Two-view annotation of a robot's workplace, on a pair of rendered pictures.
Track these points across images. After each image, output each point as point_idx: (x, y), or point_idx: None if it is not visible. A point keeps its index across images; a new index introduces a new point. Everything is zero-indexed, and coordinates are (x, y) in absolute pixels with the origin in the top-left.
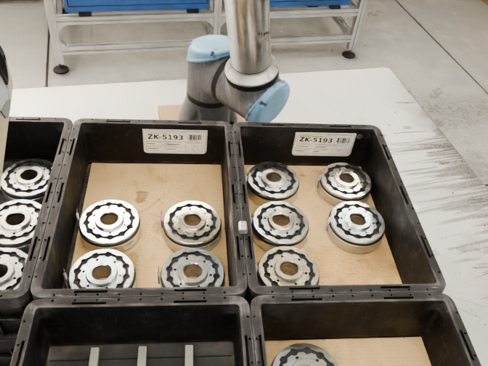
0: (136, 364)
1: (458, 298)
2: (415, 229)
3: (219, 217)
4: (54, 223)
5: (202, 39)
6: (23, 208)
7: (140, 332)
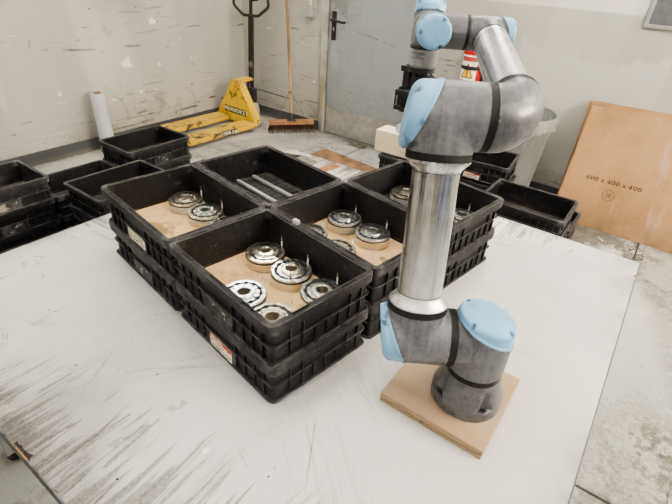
0: None
1: (143, 378)
2: (198, 263)
3: None
4: (373, 195)
5: (503, 315)
6: None
7: None
